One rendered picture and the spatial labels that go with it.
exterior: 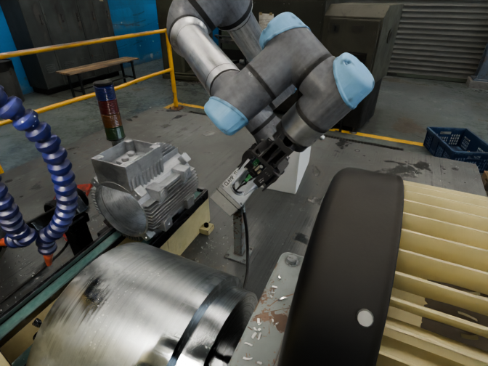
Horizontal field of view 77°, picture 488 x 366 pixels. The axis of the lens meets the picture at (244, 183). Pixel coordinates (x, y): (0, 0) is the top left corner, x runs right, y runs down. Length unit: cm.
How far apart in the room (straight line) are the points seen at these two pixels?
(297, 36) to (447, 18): 657
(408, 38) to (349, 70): 659
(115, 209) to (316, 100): 59
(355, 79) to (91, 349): 47
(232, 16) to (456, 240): 78
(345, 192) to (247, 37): 81
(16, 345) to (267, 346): 57
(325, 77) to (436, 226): 37
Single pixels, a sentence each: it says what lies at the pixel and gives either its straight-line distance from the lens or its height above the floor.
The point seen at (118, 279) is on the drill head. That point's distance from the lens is 41.
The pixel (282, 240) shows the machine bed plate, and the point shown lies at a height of 80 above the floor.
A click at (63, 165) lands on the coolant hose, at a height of 131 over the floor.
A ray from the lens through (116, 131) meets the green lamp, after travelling 112.
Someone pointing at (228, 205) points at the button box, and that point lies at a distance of 71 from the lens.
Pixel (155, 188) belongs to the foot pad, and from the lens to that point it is 73.
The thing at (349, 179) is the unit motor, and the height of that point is 137.
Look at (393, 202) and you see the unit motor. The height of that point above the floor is 137.
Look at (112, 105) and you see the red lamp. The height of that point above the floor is 115.
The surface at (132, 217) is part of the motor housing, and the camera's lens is 87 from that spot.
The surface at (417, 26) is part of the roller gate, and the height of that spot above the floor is 90.
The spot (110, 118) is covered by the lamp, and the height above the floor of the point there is 111.
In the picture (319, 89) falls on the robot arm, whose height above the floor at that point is 133.
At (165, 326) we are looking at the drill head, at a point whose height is 116.
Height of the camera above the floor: 146
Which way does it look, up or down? 32 degrees down
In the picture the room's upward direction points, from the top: straight up
